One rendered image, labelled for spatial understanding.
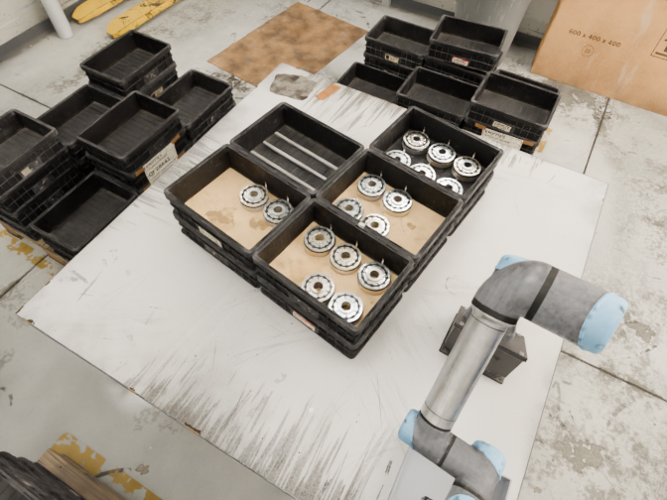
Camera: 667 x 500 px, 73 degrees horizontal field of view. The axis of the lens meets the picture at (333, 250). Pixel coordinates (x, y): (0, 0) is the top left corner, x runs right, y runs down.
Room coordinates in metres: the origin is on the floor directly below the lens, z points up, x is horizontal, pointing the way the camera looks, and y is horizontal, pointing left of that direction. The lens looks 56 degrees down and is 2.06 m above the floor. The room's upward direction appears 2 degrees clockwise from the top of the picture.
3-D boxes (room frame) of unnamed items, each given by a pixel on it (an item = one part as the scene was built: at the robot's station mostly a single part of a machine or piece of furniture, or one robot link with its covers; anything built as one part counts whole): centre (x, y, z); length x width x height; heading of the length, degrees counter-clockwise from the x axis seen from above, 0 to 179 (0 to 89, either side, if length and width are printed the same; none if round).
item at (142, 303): (0.95, -0.04, 0.35); 1.60 x 1.60 x 0.70; 63
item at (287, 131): (1.20, 0.15, 0.87); 0.40 x 0.30 x 0.11; 54
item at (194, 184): (0.96, 0.32, 0.87); 0.40 x 0.30 x 0.11; 54
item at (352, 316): (0.60, -0.04, 0.86); 0.10 x 0.10 x 0.01
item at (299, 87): (1.84, 0.23, 0.71); 0.22 x 0.19 x 0.01; 63
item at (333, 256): (0.78, -0.04, 0.86); 0.10 x 0.10 x 0.01
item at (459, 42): (2.51, -0.74, 0.37); 0.42 x 0.34 x 0.46; 63
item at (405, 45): (2.69, -0.38, 0.31); 0.40 x 0.30 x 0.34; 63
